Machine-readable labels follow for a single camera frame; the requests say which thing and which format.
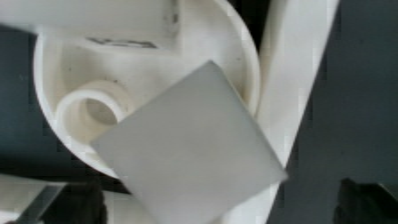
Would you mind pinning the white U-shaped fence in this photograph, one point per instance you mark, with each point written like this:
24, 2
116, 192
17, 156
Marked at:
296, 36

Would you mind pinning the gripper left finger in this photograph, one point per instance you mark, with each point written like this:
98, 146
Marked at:
68, 204

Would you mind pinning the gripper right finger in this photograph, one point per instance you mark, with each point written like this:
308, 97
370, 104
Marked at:
367, 203

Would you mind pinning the white stool leg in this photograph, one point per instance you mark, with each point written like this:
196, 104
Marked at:
114, 19
189, 152

